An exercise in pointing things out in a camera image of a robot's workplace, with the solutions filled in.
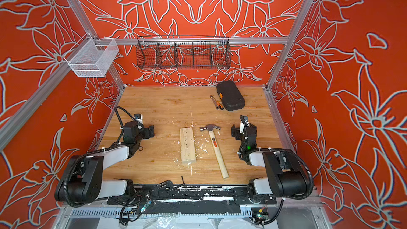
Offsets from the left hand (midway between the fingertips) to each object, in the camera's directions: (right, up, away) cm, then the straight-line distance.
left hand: (146, 125), depth 93 cm
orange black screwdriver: (+46, +12, +14) cm, 49 cm away
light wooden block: (+26, -11, -8) cm, 29 cm away
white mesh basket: (-32, +40, -2) cm, 52 cm away
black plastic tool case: (+54, +18, +15) cm, 59 cm away
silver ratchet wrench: (+44, +10, +14) cm, 47 cm away
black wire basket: (+22, +45, +5) cm, 51 cm away
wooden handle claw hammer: (+39, -2, +3) cm, 39 cm away
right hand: (+58, +2, -2) cm, 58 cm away
